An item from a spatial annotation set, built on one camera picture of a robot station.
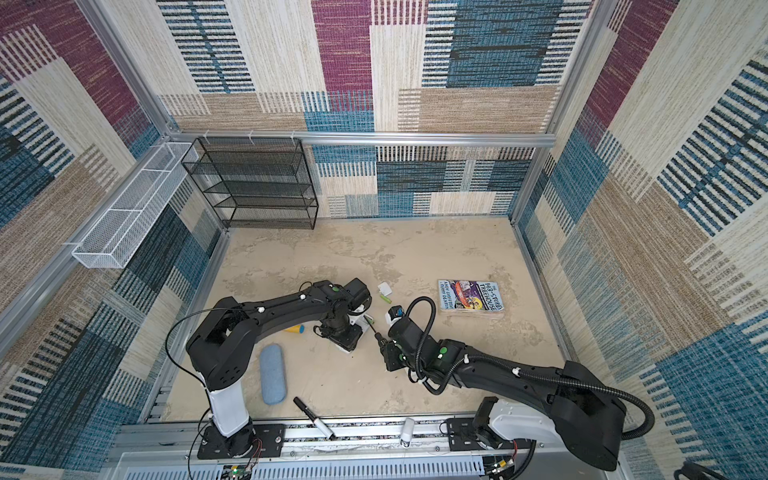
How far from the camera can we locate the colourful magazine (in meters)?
0.95

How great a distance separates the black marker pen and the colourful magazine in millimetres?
477

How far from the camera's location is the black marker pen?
76 cm
